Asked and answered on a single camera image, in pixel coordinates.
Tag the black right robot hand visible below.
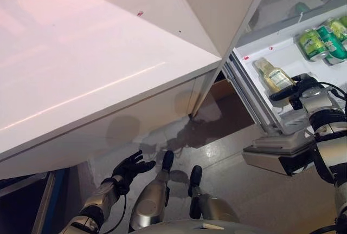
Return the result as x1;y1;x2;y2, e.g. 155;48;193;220
268;73;325;110

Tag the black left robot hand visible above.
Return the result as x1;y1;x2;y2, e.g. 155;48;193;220
110;149;157;191

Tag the clear bottle with yellow drink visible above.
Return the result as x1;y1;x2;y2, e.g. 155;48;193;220
252;57;295;95

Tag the wide beige fridge door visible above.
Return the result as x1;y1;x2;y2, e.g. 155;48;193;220
221;0;347;177

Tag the yellow-green drink can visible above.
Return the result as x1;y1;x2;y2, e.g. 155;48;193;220
298;29;330;62
325;17;347;42

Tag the silver left robot leg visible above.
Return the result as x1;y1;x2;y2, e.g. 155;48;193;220
130;170;171;231

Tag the silver robot leg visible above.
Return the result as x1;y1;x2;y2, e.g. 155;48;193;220
130;170;171;231
188;185;241;223

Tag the black left robot foot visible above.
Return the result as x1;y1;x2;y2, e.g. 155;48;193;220
162;149;175;175

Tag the black robot foot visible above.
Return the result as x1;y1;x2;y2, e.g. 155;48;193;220
162;149;175;175
189;165;203;189

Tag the dark green drink can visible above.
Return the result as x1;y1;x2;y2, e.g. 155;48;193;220
316;25;347;66

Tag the black right robot foot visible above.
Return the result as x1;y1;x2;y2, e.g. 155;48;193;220
189;165;203;189

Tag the small green container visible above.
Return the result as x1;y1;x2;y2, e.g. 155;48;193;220
294;2;310;14

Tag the grey robot torso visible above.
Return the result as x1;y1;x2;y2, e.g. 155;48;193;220
130;219;261;234

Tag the silver right robot leg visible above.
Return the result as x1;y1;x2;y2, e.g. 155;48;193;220
188;185;241;223

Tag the white kitchen counter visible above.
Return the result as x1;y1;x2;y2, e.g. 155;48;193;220
0;0;223;180

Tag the white tall cabinet panel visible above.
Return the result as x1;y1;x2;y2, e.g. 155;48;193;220
172;0;276;117

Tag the dark blue cabinet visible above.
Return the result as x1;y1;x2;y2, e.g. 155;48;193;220
0;170;71;234

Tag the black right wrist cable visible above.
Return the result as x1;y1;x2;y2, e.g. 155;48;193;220
319;81;347;99

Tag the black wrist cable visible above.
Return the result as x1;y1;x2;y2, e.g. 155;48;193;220
101;192;128;234
319;81;347;99

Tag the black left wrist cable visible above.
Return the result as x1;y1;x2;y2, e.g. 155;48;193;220
101;192;128;234

